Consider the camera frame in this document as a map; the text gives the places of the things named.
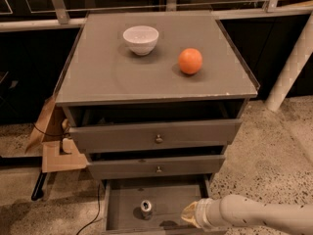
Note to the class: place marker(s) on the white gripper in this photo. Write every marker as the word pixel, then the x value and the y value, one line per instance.
pixel 202 213

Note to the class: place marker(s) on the redbull can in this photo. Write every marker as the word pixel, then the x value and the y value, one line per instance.
pixel 146 208

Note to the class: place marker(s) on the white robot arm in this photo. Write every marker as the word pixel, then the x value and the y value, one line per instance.
pixel 238 211

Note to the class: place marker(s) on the bottom grey drawer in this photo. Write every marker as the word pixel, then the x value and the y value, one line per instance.
pixel 169 195

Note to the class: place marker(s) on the grey drawer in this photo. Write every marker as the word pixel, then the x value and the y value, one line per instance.
pixel 169 195
pixel 154 126
pixel 154 163

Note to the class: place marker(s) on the middle grey drawer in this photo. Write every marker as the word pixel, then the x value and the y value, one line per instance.
pixel 154 163

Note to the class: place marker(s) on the grey drawer cabinet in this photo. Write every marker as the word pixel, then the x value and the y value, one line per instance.
pixel 103 71

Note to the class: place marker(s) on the top grey drawer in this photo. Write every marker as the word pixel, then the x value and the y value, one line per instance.
pixel 154 126

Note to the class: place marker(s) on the orange fruit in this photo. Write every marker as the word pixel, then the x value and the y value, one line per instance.
pixel 190 61

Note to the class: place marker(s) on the black bar on floor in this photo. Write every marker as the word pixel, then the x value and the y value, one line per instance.
pixel 38 188

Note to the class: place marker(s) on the white ceramic bowl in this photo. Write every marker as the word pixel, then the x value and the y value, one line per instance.
pixel 141 39

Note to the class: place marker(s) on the white diagonal pole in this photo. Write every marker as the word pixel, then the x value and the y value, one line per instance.
pixel 300 54

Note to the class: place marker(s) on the metal railing frame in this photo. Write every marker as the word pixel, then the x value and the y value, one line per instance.
pixel 17 15

